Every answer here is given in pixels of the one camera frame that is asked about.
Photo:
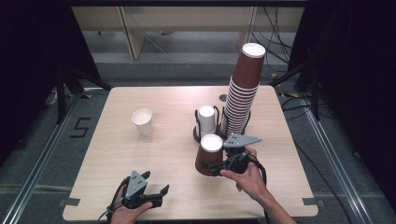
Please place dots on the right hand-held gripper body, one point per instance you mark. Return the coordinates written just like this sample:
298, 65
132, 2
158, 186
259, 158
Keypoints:
238, 140

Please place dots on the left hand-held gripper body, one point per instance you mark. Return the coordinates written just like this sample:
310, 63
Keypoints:
136, 185

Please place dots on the brown paper cup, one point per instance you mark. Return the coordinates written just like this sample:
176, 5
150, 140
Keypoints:
209, 152

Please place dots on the stack of brown cups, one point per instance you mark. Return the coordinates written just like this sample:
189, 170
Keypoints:
239, 105

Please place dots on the white paper cup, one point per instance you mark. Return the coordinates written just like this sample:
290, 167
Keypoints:
207, 121
144, 123

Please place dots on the person's left hand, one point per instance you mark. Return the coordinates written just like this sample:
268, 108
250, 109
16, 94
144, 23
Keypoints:
124, 216

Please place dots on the person's right hand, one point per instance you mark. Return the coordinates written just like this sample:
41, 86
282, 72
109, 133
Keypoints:
252, 180

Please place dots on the grey round table grommet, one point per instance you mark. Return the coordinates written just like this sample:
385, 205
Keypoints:
223, 97

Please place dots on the black tape strip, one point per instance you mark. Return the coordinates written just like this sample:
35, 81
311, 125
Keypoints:
71, 202
311, 201

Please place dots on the black metal stand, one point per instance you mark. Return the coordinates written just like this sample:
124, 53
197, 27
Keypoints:
60, 93
315, 93

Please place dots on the beige wooden desk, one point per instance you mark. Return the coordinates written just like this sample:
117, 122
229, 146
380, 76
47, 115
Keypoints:
134, 40

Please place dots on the dark curtain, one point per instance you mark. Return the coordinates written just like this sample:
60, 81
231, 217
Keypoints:
31, 62
358, 77

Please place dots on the aluminium floor rail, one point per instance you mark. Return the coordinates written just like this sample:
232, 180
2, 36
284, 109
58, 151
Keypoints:
37, 174
330, 155

